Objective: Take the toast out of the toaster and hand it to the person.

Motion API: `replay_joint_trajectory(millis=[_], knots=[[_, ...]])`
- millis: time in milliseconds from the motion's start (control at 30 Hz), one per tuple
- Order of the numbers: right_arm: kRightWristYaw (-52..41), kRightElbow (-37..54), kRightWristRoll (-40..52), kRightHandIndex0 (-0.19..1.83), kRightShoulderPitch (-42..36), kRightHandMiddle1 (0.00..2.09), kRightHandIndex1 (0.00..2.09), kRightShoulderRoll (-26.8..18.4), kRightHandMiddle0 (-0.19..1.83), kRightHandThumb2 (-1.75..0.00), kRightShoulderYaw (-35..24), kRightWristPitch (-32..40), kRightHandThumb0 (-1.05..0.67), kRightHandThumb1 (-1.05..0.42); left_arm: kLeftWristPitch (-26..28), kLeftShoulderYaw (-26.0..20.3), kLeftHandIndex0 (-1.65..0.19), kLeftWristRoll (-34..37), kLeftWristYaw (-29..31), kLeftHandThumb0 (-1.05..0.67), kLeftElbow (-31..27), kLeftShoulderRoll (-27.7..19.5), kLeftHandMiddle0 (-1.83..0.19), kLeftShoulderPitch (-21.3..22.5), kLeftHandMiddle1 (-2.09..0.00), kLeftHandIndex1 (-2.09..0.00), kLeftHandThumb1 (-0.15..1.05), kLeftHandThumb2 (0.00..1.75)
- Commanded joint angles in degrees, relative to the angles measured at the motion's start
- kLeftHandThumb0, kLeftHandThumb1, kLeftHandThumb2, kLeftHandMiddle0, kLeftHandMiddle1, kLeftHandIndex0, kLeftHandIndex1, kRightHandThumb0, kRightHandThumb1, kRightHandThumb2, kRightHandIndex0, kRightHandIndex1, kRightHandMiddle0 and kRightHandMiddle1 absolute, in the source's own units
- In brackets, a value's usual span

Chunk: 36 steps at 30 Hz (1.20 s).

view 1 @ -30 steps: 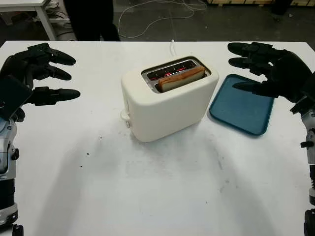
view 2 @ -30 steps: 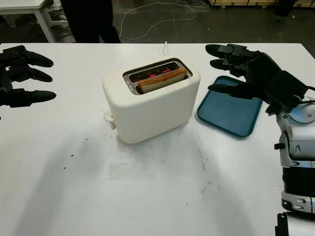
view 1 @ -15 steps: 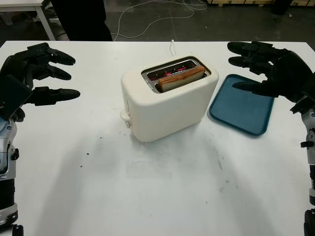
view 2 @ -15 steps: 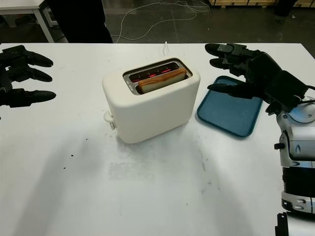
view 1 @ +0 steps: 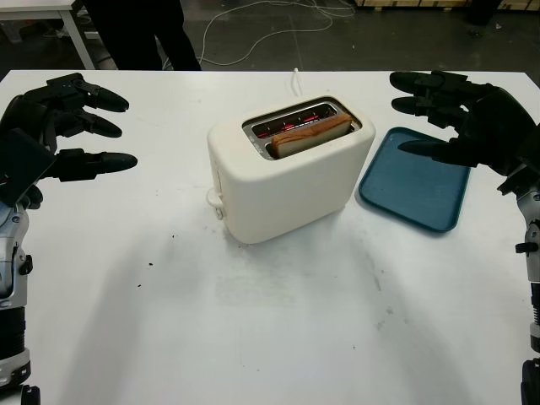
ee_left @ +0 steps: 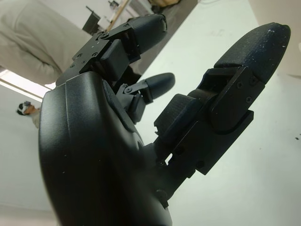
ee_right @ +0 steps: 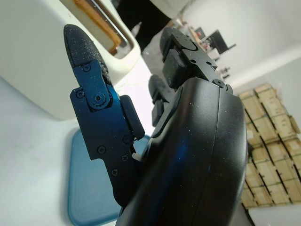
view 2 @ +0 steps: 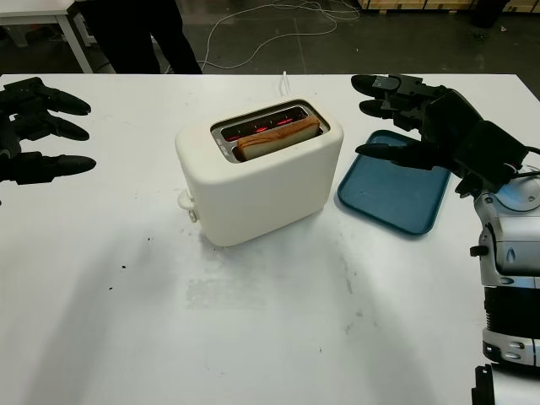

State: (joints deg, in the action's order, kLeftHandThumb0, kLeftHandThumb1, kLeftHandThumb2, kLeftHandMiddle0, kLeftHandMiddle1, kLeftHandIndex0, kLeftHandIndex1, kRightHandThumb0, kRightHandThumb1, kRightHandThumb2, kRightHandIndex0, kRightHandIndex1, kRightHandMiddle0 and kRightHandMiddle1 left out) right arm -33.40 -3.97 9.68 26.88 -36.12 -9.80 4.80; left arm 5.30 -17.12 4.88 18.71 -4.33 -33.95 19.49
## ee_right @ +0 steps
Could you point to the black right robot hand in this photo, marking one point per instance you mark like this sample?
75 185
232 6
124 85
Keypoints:
192 153

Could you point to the toast slice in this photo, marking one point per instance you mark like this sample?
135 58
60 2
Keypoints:
101 26

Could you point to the person in black trousers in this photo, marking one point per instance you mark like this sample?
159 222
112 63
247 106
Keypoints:
145 23

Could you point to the white two-slot toaster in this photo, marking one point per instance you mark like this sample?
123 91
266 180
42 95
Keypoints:
35 58

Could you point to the stacked wooden crates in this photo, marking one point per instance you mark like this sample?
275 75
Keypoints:
270 141

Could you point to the blue plastic tray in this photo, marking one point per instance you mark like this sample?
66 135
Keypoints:
94 188

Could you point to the black monitor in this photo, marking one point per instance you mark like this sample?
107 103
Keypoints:
218 41

